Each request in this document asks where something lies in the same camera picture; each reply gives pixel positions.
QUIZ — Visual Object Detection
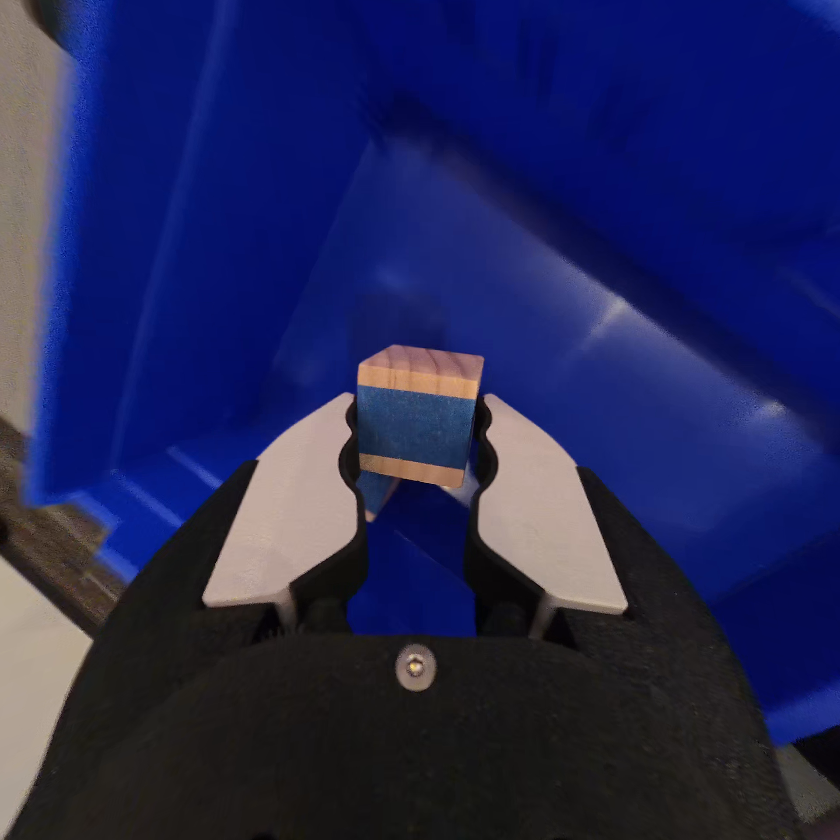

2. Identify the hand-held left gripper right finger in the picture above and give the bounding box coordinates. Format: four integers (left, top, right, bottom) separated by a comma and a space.
463, 392, 630, 641

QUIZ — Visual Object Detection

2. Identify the blue plastic bin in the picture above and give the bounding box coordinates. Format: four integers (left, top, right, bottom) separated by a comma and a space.
23, 0, 840, 749

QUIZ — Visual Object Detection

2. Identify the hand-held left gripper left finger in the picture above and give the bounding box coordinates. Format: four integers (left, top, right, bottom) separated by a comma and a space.
201, 392, 368, 634

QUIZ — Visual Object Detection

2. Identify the blue-striped wooden cube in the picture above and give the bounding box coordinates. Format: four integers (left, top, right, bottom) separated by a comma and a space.
356, 344, 485, 488
357, 471, 403, 524

